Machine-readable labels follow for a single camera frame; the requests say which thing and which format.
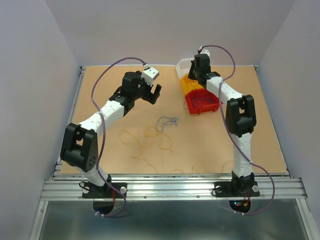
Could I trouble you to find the white plastic bin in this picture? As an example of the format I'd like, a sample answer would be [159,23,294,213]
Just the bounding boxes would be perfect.
[175,58,193,79]

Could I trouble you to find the yellow plastic bin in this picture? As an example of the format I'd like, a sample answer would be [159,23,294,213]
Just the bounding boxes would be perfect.
[180,74,204,96]

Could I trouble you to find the red plastic bin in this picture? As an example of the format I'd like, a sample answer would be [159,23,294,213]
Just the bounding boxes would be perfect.
[185,88,220,115]

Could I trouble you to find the thin coloured wires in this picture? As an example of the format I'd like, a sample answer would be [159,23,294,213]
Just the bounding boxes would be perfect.
[118,93,238,176]

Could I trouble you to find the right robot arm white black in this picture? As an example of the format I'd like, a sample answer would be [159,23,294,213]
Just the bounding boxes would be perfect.
[188,53,257,198]

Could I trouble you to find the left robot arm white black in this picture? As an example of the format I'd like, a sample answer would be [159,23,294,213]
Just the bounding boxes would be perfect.
[60,67,162,198]

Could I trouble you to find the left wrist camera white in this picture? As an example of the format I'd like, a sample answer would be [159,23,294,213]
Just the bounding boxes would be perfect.
[141,67,160,86]

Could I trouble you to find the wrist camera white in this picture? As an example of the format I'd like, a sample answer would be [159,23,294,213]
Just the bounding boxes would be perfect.
[141,67,160,86]
[198,47,210,56]

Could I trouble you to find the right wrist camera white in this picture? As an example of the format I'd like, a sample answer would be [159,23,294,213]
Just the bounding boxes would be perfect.
[198,47,210,56]

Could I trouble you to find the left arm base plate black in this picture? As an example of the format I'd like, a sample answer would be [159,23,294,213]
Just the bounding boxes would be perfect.
[78,181,127,199]

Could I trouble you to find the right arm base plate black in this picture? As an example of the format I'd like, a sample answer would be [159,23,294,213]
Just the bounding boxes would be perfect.
[212,181,261,198]

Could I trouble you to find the aluminium frame rail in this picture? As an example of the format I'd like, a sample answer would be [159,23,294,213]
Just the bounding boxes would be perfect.
[40,174,308,202]

